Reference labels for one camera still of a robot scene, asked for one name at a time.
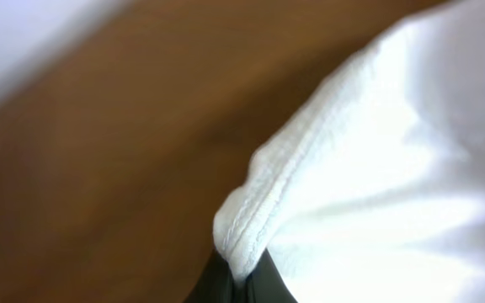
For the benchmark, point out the white t-shirt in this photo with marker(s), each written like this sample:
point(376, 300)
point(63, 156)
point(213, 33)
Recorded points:
point(374, 191)

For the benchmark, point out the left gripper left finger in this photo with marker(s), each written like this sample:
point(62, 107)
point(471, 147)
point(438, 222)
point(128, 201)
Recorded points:
point(215, 284)

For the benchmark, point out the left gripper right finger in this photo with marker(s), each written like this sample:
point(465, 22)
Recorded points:
point(265, 285)

